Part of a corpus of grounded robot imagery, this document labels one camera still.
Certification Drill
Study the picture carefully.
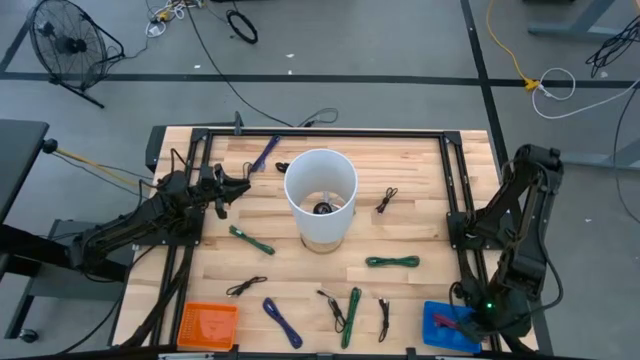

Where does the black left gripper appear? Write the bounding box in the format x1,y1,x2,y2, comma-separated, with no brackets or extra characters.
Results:
197,163,252,220

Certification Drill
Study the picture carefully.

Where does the maroon USB cable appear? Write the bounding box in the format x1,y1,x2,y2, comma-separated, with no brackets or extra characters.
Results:
432,312,464,331

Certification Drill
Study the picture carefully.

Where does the purple braided USB cable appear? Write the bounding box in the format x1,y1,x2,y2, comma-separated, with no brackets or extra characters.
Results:
248,134,282,175
262,297,304,350

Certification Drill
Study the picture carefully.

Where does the green braided USB cable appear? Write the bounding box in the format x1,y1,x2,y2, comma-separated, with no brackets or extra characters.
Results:
340,286,363,350
364,255,422,269
228,224,277,257

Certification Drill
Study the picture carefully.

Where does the blue plastic bin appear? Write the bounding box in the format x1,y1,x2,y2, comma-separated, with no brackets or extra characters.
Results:
422,299,484,355

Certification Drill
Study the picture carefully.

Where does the orange plastic bin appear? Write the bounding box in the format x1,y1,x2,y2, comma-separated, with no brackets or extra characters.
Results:
176,301,240,352

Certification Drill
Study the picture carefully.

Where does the grey desk foot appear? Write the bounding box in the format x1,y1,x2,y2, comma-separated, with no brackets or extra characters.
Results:
554,139,640,172

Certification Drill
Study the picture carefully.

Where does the black desk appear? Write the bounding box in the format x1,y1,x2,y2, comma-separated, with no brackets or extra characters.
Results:
0,118,136,346

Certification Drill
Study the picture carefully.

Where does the black floor fan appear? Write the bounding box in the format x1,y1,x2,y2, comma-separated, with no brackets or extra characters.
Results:
27,0,126,110

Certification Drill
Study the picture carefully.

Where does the grey desk leg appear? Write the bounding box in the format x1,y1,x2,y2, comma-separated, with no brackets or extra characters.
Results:
527,0,640,42

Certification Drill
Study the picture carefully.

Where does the grey cable loop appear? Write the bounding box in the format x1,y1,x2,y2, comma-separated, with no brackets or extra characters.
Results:
297,107,340,129

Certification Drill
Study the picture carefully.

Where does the long black floor cable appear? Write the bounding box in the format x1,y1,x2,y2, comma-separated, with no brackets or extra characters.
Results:
183,0,296,129

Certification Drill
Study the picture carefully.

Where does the black coiled floor cable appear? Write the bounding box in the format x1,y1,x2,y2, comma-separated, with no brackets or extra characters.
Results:
225,9,260,45

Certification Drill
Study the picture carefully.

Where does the white cable tangle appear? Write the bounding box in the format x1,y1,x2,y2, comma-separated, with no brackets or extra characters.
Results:
144,0,206,39

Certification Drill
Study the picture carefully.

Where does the yellow cable with black knob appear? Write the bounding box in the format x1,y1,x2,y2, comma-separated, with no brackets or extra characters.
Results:
41,138,151,190

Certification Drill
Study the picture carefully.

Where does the thin black floor cable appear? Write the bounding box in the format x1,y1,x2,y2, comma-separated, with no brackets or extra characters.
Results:
612,87,640,225

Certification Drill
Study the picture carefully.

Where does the white floor cable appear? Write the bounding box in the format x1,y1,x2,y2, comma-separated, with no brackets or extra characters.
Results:
530,67,640,120

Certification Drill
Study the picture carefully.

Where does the yellow extension cord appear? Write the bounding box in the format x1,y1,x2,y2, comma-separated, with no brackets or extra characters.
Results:
485,0,542,93

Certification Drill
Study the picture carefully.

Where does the black cable tangle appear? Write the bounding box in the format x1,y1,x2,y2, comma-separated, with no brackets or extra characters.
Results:
585,17,640,79

